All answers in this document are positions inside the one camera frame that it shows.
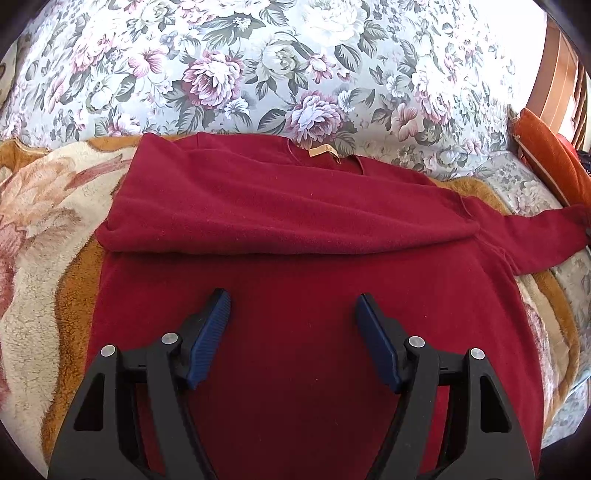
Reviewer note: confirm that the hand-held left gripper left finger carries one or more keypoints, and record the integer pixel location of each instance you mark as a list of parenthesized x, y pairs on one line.
[(210, 337)]

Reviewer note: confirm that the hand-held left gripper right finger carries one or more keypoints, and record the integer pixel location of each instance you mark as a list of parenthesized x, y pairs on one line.
[(376, 341)]

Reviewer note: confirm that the red knit sweater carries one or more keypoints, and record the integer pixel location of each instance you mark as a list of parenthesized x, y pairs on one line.
[(295, 230)]

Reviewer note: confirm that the fluffy rose print blanket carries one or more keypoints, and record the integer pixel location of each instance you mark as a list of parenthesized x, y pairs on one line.
[(37, 230)]

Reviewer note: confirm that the orange cushion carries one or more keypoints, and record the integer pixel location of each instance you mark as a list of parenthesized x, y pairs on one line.
[(549, 147)]

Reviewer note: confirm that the dark cloth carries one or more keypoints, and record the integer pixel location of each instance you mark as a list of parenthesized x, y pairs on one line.
[(584, 161)]

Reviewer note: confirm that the floral print bed cover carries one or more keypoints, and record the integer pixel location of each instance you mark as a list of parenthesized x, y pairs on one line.
[(277, 69)]

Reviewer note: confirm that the brown wooden headboard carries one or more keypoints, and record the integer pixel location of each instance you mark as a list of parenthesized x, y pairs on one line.
[(558, 69)]

